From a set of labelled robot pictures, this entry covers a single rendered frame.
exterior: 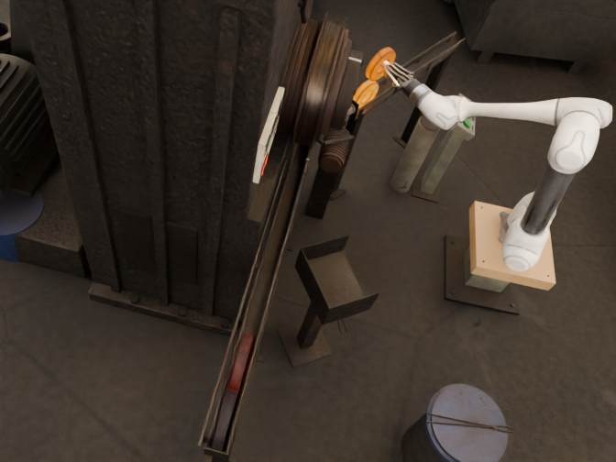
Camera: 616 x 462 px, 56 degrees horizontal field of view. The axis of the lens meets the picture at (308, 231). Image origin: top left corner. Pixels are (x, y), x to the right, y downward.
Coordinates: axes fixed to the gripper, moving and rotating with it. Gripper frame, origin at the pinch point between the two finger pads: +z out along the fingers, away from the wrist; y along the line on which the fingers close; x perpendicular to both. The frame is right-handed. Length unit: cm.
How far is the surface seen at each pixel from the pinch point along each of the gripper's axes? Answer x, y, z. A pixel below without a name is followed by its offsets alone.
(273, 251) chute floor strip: -28, -86, -33
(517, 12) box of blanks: -49, 172, 12
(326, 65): 39, -61, -14
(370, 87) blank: -15.8, 0.1, 0.3
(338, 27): 42, -48, -6
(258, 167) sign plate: 23, -96, -25
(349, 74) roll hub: 33, -51, -17
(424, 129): -40, 28, -22
